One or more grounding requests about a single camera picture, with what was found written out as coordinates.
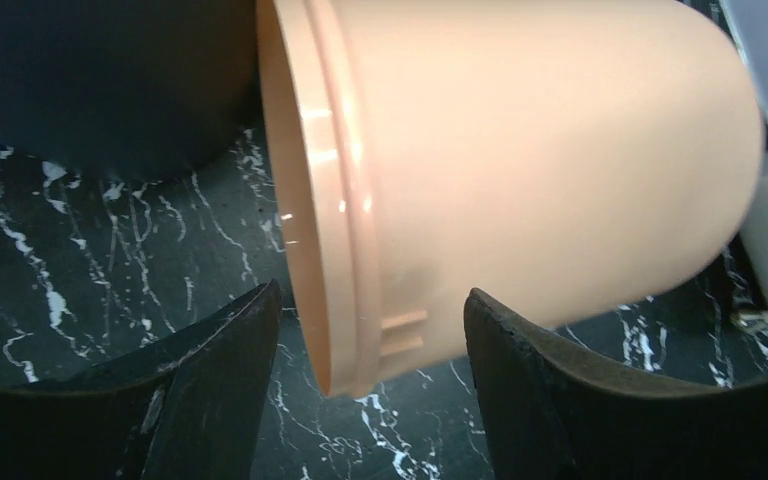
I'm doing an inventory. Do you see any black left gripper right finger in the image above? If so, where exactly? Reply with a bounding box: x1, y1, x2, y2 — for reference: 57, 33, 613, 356
464, 289, 768, 479

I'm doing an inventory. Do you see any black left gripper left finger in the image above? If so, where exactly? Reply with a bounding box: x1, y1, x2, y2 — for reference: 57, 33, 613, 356
0, 281, 282, 479

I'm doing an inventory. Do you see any orange plastic bucket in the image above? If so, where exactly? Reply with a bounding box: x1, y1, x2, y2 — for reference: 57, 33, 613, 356
256, 1, 765, 398

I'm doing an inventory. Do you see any dark navy plastic bucket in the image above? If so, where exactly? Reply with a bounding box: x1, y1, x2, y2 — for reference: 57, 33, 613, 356
0, 0, 257, 180

